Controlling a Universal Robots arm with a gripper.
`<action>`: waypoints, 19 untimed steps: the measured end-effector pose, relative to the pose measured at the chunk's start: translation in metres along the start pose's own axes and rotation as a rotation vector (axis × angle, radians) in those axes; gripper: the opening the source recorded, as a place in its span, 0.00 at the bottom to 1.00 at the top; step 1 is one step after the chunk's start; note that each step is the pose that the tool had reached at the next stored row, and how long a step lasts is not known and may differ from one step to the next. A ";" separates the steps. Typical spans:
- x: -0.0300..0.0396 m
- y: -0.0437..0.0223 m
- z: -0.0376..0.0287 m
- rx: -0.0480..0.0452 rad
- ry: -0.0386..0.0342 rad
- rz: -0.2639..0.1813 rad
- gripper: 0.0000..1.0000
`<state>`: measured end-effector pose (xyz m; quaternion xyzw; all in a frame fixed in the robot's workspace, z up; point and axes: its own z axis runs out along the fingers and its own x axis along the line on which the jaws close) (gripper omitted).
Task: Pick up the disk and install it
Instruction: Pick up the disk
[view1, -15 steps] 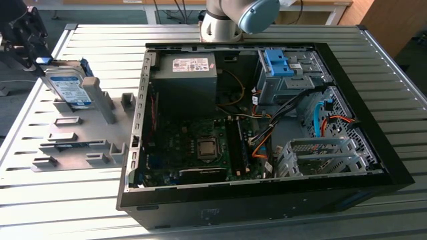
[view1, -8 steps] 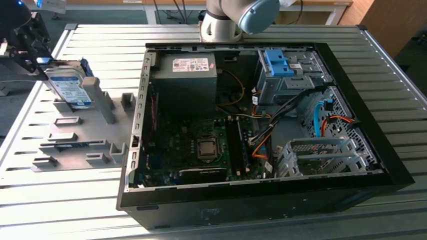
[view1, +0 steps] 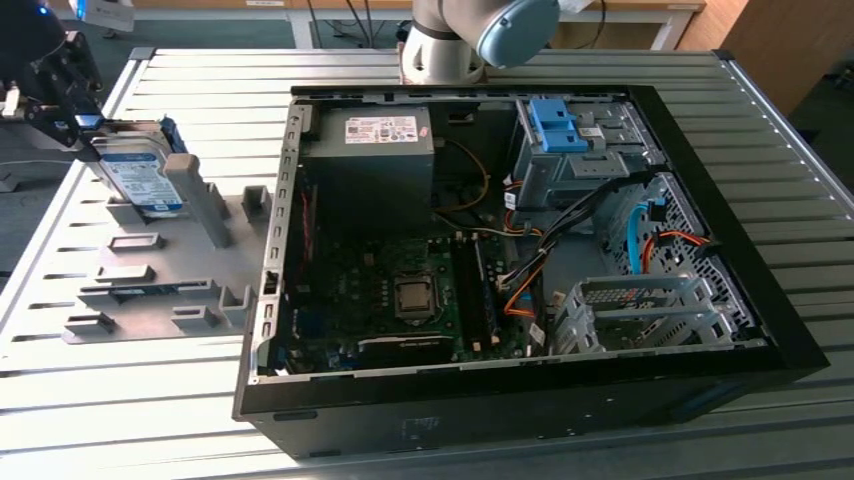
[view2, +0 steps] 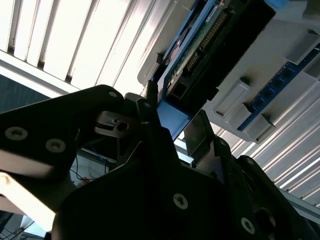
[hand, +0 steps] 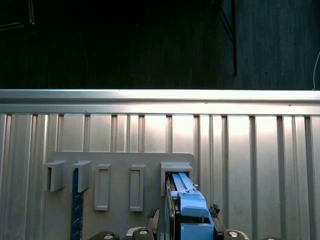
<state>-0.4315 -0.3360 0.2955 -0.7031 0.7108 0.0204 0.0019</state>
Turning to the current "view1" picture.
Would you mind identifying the RAM stick with white clips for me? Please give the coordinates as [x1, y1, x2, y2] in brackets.
[470, 232, 503, 347]

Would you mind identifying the blue wire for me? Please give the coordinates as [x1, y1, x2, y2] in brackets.
[626, 197, 668, 276]

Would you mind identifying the orange red wire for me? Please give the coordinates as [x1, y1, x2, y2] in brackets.
[639, 230, 720, 275]

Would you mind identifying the brown wooden cabinet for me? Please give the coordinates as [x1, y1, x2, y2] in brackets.
[679, 0, 854, 116]

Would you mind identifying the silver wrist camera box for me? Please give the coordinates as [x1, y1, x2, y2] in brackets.
[69, 0, 136, 34]

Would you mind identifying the yellow wire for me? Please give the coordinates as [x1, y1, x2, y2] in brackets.
[431, 139, 492, 214]

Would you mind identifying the orange wire bundle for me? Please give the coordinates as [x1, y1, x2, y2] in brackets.
[503, 284, 539, 317]

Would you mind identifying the metal optical drive cage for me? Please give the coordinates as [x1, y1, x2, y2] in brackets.
[510, 97, 668, 211]

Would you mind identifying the black PC case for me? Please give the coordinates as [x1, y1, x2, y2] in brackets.
[229, 83, 833, 460]

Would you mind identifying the black graphics card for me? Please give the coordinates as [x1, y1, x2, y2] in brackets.
[356, 333, 455, 369]

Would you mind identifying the black RAM slot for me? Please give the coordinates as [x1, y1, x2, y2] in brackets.
[450, 230, 487, 354]

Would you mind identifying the metal disk bay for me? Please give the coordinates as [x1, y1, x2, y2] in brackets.
[550, 272, 742, 356]

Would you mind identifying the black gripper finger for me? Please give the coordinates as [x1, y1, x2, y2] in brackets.
[0, 99, 101, 162]
[29, 30, 105, 129]

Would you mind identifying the bare RAM stick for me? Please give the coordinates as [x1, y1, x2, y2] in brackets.
[109, 284, 180, 297]

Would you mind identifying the green motherboard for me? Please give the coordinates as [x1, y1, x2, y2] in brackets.
[285, 232, 535, 374]

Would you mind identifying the gray power supply unit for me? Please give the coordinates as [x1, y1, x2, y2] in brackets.
[307, 104, 439, 226]

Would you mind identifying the CPU socket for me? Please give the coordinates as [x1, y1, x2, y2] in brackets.
[391, 269, 446, 321]

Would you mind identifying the hard disk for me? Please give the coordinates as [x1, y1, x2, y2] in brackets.
[71, 113, 192, 219]

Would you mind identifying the white floor cable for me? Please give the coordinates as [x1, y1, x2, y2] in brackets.
[0, 158, 75, 169]

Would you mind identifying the gray parts rack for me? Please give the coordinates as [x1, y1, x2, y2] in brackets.
[63, 153, 275, 345]

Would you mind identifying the black cable bundle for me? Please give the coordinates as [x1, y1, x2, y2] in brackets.
[496, 172, 652, 296]

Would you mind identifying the white framed wooden desk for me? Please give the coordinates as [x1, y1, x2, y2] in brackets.
[132, 0, 708, 51]

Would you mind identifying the blue plastic latch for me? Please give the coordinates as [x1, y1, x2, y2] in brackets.
[524, 98, 591, 154]

